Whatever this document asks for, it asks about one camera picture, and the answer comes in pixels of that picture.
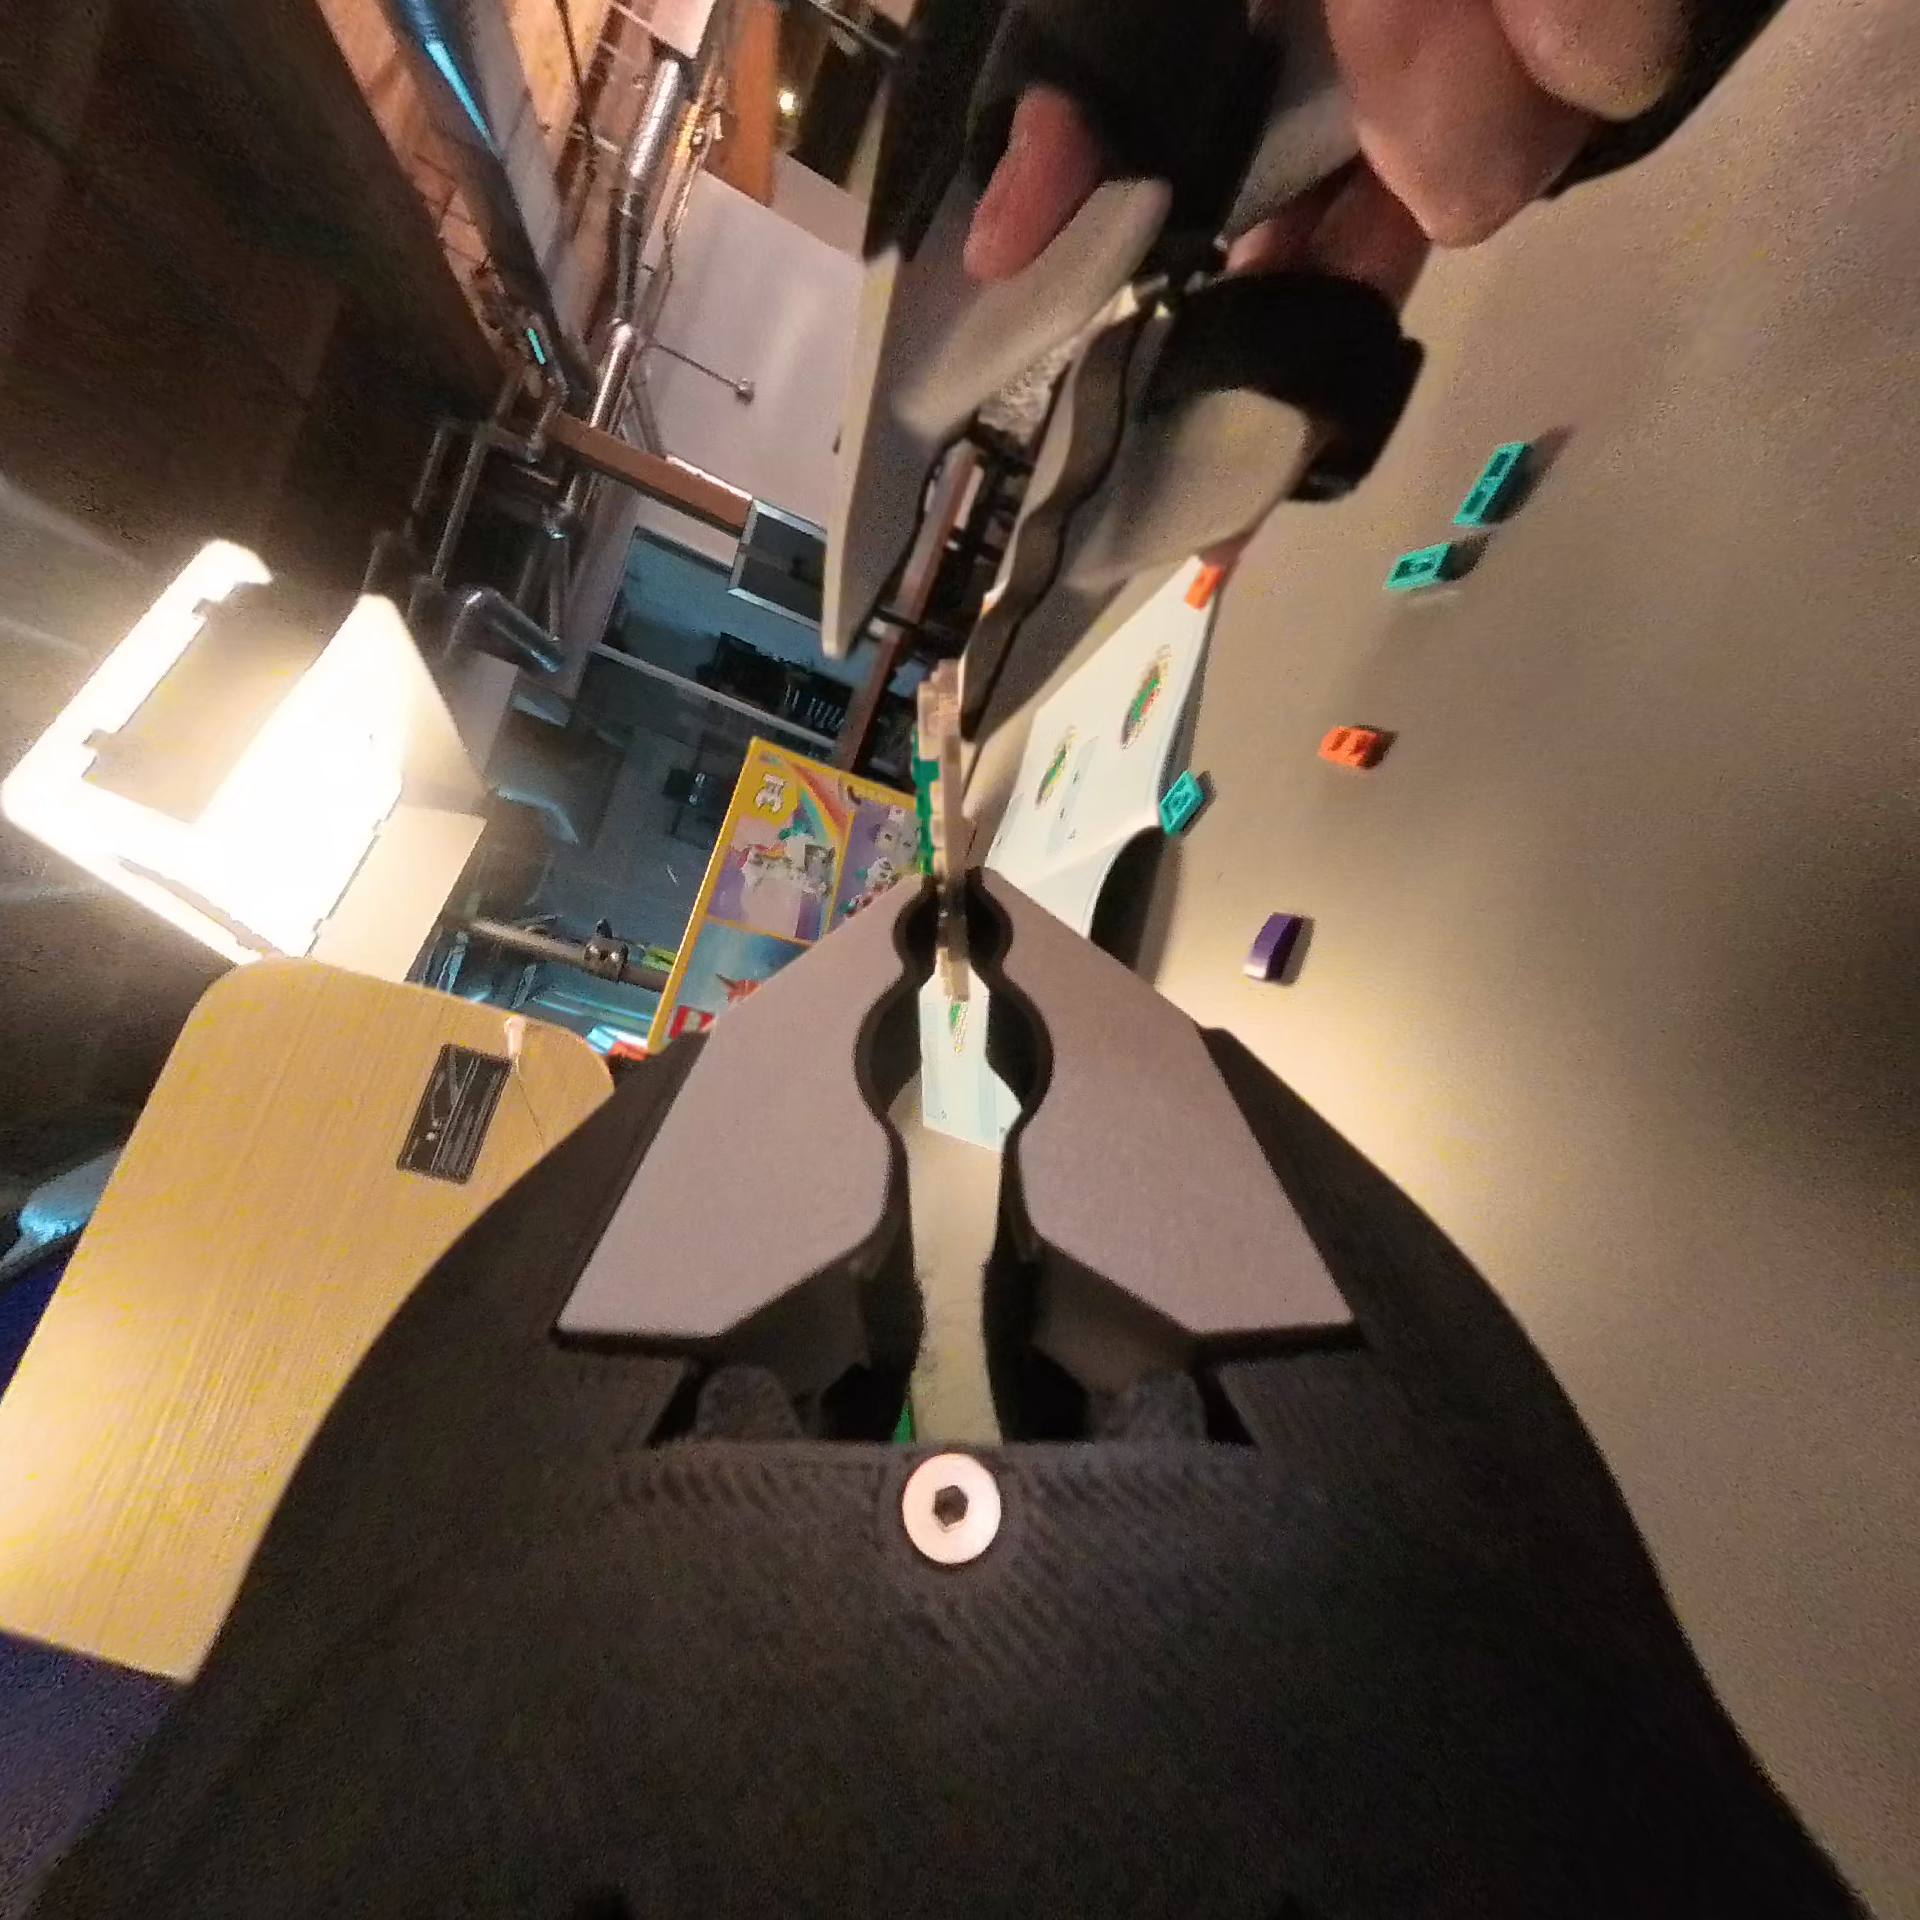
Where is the wooden side table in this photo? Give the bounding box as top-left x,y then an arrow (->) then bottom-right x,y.
0,959 -> 619,1685

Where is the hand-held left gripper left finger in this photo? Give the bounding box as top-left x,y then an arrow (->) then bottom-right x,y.
554,873 -> 923,1420

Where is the person's right hand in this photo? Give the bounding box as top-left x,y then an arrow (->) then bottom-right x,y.
963,0 -> 1690,310

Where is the colourful lego box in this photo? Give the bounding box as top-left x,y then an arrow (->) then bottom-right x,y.
644,733 -> 920,1055

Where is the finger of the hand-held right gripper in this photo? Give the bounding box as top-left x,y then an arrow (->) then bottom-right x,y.
955,305 -> 1201,739
820,246 -> 991,658

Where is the open instruction booklet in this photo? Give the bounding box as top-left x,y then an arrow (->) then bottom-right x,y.
912,569 -> 1219,1158

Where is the bright white lamp panel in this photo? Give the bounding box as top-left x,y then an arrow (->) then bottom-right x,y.
0,535 -> 490,979

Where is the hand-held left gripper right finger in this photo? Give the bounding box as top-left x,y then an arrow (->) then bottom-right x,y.
966,873 -> 1359,1412

